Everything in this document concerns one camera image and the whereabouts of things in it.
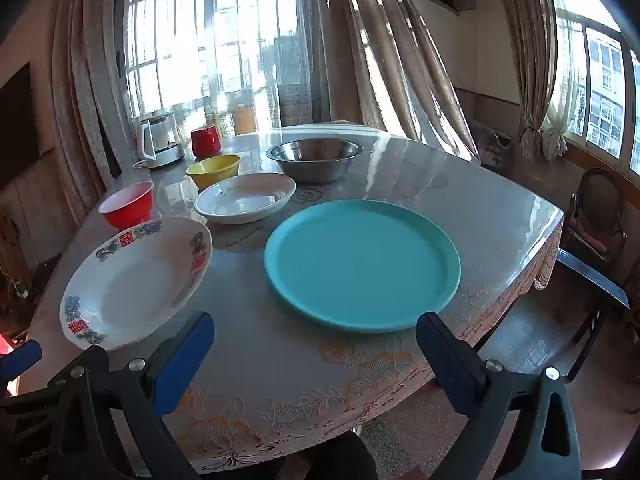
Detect white bird print plate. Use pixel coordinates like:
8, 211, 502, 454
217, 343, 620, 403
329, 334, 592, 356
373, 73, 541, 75
59, 217, 214, 352

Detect red plastic bowl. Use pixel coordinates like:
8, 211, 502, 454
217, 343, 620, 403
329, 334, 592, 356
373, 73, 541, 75
97, 181, 155, 230

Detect teal plastic plate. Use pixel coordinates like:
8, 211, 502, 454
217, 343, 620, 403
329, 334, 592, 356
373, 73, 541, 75
264, 199, 462, 334

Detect white rose print plate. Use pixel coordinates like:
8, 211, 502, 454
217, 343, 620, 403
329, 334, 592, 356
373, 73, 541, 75
194, 173, 297, 225

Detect dark wooden chair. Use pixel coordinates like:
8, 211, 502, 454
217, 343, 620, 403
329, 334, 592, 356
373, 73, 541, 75
475, 249, 632, 381

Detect yellow plastic bowl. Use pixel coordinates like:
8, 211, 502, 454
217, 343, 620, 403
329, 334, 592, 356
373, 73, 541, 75
186, 154, 242, 191

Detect round back wooden chair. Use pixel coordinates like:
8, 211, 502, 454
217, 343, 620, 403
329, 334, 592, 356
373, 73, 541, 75
567, 166, 630, 261

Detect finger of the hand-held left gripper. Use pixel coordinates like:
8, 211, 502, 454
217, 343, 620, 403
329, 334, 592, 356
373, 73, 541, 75
0, 339, 43, 386

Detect red ceramic mug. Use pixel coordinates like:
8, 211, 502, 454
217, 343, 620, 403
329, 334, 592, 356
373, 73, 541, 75
191, 124, 222, 159

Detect glass electric kettle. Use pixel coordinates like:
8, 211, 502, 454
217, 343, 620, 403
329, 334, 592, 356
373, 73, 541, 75
136, 111, 186, 169

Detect beige tied curtain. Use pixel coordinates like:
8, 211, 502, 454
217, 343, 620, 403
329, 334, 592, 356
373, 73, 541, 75
492, 0, 570, 162

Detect black television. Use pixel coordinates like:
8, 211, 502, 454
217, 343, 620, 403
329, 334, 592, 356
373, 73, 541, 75
0, 62, 42, 188

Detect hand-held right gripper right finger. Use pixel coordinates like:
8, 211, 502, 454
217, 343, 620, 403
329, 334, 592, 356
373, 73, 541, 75
416, 311, 583, 480

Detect stainless steel basin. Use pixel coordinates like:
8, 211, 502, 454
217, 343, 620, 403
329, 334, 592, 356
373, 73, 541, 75
266, 138, 364, 184

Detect large barred window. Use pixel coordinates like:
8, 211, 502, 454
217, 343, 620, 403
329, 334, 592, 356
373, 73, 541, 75
114, 0, 328, 136

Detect cardboard box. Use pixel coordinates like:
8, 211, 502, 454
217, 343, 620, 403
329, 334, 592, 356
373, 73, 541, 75
474, 122, 512, 167

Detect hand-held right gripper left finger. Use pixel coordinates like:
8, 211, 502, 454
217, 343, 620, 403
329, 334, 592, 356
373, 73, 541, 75
47, 311, 216, 480

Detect side window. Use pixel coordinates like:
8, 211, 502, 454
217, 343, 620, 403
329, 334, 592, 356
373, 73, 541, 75
547, 0, 640, 177

